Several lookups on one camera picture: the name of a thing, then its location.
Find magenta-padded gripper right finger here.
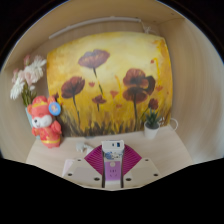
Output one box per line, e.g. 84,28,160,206
121,144,162,189

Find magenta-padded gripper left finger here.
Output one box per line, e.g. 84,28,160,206
61,144,106,190

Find small potted green plant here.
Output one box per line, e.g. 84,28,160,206
142,108,162,141

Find red plush toy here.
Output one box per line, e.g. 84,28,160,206
26,95,64,150

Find yellow poppy flower painting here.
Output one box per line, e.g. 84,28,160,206
45,31,175,138

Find pink white flowers in vase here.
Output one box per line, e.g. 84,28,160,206
9,54,48,128

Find white light bar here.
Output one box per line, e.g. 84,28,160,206
48,16,143,41

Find white power plug with cable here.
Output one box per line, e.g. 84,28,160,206
75,141,95,155

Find white cable loop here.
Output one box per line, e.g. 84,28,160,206
162,116,180,132

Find thin white light cord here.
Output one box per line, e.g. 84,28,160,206
139,19,158,35

